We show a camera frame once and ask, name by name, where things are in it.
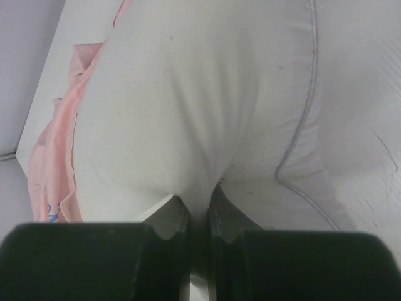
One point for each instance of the blue and pink printed pillowcase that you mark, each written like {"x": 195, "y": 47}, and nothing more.
{"x": 51, "y": 174}

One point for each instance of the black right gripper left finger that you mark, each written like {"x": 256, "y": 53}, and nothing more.
{"x": 99, "y": 261}

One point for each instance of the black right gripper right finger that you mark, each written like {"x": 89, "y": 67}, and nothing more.
{"x": 250, "y": 263}

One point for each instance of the white pillow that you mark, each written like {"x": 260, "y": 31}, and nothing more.
{"x": 189, "y": 95}

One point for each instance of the left aluminium corner post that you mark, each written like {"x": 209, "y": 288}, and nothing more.
{"x": 8, "y": 155}

